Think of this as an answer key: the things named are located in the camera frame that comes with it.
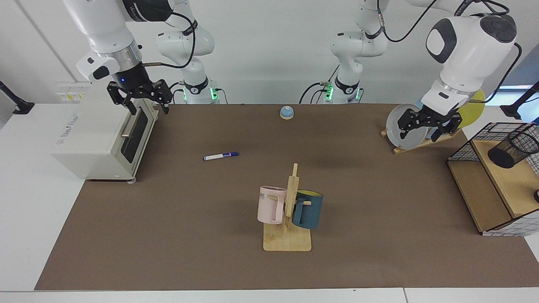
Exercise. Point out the grey plate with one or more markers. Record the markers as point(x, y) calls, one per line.
point(417, 139)

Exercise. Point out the teal cup with yellow inside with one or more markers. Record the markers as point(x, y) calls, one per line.
point(309, 212)

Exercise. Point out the white wall socket box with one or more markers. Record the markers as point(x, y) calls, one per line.
point(71, 90)

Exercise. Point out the pink cup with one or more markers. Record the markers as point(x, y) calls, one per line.
point(267, 208)

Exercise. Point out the brown table cloth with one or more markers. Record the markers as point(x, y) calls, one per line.
point(168, 231)

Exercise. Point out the small blue round bell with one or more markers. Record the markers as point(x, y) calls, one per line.
point(286, 112)

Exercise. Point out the yellow plate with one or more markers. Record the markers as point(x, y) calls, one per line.
point(471, 111)

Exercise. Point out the black mesh pen holder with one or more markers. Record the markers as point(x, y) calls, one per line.
point(511, 151)

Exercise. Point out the pale toaster oven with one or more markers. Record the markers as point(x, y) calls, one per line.
point(84, 139)

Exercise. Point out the wooden plate rack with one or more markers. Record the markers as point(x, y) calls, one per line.
point(404, 149)

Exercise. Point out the black clamp stand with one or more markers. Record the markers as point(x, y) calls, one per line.
point(511, 111)
point(21, 107)

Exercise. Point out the wooden cup stand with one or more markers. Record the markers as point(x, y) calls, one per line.
point(286, 242)

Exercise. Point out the blue and white marker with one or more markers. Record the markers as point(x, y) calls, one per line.
point(219, 156)

